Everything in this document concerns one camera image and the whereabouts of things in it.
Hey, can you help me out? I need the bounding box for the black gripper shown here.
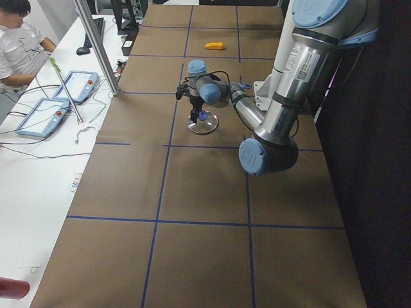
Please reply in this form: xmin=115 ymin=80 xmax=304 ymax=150
xmin=189 ymin=96 xmax=204 ymax=123

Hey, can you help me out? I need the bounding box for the glass pot lid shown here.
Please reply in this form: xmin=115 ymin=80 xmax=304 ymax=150
xmin=187 ymin=110 xmax=219 ymax=135

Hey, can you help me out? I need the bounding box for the yellow toy corn cob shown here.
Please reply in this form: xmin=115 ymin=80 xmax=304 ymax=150
xmin=204 ymin=42 xmax=225 ymax=51

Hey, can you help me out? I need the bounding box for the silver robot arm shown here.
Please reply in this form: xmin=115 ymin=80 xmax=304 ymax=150
xmin=176 ymin=1 xmax=380 ymax=175

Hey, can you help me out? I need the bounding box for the far blue teach pendant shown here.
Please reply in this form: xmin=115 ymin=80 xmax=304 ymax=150
xmin=64 ymin=71 xmax=100 ymax=105

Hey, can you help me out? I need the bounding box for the blue teach pendant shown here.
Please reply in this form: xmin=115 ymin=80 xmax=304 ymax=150
xmin=64 ymin=71 xmax=100 ymax=105
xmin=15 ymin=98 xmax=70 ymax=137

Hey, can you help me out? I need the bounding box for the white support pole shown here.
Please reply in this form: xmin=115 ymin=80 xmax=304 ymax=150
xmin=272 ymin=8 xmax=295 ymax=75

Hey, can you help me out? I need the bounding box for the white plastic hook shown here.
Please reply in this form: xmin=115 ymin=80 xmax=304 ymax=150
xmin=74 ymin=123 xmax=100 ymax=144

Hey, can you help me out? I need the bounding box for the black computer mouse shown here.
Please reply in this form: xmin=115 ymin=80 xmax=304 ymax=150
xmin=76 ymin=47 xmax=91 ymax=56

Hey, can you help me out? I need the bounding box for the black keyboard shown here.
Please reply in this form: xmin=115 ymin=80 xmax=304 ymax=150
xmin=83 ymin=17 xmax=105 ymax=48

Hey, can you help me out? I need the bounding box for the metal rod with green tip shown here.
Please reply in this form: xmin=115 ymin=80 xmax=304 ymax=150
xmin=49 ymin=57 xmax=84 ymax=124

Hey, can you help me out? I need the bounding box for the near blue teach pendant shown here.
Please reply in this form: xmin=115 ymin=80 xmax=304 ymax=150
xmin=15 ymin=98 xmax=70 ymax=137

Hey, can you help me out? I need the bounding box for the person in white shirt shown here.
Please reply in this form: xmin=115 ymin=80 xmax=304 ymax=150
xmin=1 ymin=1 xmax=57 ymax=90

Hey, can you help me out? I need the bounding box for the red cylinder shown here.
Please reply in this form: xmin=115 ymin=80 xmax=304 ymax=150
xmin=0 ymin=277 xmax=30 ymax=300

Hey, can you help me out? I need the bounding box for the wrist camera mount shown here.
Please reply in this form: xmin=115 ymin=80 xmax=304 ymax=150
xmin=175 ymin=82 xmax=189 ymax=101

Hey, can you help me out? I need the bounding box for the white pole base bracket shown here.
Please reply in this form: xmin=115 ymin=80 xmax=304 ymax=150
xmin=253 ymin=72 xmax=304 ymax=112

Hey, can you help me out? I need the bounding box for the aluminium frame post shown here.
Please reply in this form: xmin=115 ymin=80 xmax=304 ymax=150
xmin=73 ymin=0 xmax=120 ymax=96

